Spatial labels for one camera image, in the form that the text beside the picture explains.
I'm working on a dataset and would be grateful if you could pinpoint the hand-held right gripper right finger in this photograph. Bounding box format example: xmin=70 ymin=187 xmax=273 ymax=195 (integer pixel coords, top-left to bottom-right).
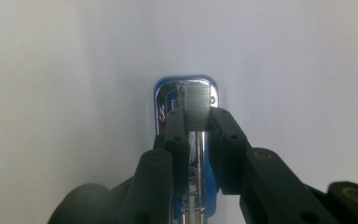
xmin=206 ymin=106 xmax=254 ymax=196

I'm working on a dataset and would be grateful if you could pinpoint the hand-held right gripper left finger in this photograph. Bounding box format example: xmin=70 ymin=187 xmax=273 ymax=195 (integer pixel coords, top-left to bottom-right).
xmin=152 ymin=105 xmax=190 ymax=198

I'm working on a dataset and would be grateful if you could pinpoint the blue and chrome stapler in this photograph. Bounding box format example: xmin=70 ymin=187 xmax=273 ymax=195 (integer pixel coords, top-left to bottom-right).
xmin=153 ymin=75 xmax=221 ymax=224

